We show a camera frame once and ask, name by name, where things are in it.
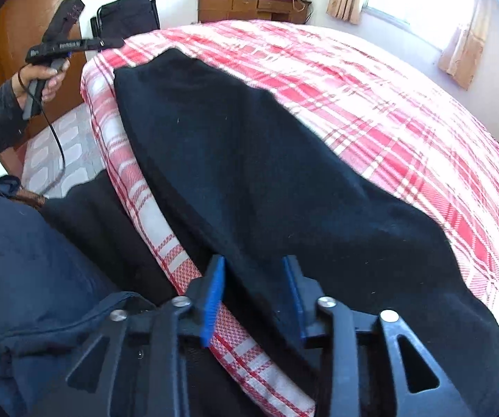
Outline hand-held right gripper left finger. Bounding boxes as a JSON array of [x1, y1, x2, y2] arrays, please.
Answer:
[[27, 254, 226, 417]]

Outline wooden desk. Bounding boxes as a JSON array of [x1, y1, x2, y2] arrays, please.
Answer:
[[195, 0, 312, 24]]

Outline black pants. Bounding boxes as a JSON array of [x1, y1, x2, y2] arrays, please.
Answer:
[[114, 48, 499, 417]]

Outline sliding window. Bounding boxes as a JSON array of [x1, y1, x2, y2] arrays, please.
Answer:
[[362, 0, 485, 53]]

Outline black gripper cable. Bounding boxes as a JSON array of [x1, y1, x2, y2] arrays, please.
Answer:
[[17, 64, 67, 198]]

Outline person's dark blue jacket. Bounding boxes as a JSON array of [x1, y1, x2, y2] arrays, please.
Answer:
[[0, 176, 163, 417]]

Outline black folding chair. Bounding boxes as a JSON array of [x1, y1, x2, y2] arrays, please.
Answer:
[[90, 0, 162, 53]]

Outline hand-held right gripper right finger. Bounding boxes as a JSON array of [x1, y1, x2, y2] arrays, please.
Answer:
[[282, 255, 476, 417]]

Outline person's black trousers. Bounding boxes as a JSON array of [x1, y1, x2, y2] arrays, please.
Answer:
[[41, 169, 178, 313]]

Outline person's left hand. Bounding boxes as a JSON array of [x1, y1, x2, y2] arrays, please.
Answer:
[[12, 58, 71, 110]]

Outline red plaid bed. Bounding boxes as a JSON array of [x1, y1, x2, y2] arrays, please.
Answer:
[[80, 19, 499, 417]]

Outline wooden wardrobe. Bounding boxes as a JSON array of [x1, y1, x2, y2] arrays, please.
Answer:
[[0, 0, 90, 140]]

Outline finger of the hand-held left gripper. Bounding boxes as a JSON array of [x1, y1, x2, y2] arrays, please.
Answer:
[[83, 37, 126, 51]]

